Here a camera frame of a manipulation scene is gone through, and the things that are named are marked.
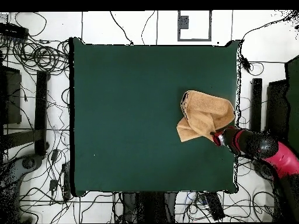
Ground black power strip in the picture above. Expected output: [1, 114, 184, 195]
[0, 23, 29, 39]
[205, 192, 225, 221]

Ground black plug adapter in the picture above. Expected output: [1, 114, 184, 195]
[239, 54, 252, 72]

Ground dark green cloth pile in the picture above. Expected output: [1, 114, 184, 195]
[284, 55, 299, 150]

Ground dark flat box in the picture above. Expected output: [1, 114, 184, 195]
[0, 65, 23, 125]
[265, 78, 289, 141]

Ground black cable coil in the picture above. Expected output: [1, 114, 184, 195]
[0, 34, 71, 78]

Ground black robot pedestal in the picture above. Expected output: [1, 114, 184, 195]
[121, 192, 178, 223]

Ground dark grey floor box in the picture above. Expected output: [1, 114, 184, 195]
[179, 15, 189, 30]

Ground tan terry towel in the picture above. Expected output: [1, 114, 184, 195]
[176, 90, 237, 143]

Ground dark green table cloth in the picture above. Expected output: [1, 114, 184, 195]
[69, 37, 241, 197]

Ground black floor cable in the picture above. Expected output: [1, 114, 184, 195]
[141, 10, 156, 45]
[109, 10, 134, 46]

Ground black wheeled base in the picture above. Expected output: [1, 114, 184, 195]
[0, 153, 45, 187]
[253, 159, 275, 181]

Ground black floor beam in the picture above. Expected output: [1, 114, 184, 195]
[249, 78, 263, 132]
[34, 70, 50, 156]

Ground grey square floor frame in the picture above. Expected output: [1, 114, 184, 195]
[177, 10, 213, 42]

